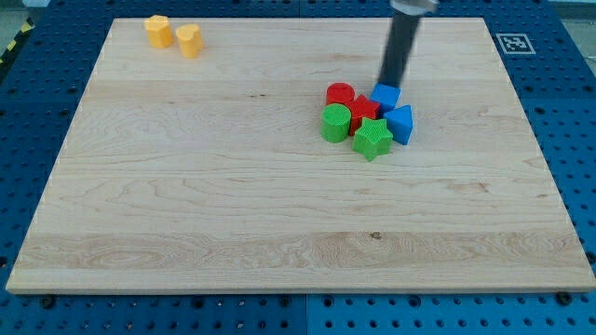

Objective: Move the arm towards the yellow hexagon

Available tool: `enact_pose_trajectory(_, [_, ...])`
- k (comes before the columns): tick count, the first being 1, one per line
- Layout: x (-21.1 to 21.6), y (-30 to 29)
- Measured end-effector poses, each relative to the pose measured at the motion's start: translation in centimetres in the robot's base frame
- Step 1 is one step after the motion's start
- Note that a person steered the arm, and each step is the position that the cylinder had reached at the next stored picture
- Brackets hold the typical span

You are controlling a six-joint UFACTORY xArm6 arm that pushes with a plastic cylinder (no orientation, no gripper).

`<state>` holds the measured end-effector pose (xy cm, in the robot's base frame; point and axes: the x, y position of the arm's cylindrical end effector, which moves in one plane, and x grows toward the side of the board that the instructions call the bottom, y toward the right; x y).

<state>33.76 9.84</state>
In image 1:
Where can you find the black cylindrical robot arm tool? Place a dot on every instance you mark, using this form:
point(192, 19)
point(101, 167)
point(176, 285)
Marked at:
point(399, 42)

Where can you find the blue cube block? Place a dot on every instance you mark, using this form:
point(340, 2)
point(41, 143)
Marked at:
point(386, 96)

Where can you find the white fiducial marker tag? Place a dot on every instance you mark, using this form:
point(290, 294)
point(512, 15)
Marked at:
point(515, 43)

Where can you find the yellow hexagon block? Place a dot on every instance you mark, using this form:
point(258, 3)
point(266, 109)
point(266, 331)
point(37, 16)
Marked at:
point(158, 31)

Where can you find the wooden board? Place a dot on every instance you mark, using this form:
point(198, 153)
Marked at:
point(209, 175)

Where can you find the red cylinder block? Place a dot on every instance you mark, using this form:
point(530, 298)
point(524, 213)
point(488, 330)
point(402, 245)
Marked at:
point(339, 92)

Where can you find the green cylinder block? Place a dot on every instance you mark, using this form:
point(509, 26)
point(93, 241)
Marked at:
point(335, 122)

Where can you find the blue triangle block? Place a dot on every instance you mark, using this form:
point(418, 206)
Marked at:
point(400, 123)

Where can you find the red star block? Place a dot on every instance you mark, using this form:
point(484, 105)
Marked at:
point(361, 107)

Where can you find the green star block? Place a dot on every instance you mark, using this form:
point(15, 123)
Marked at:
point(372, 138)

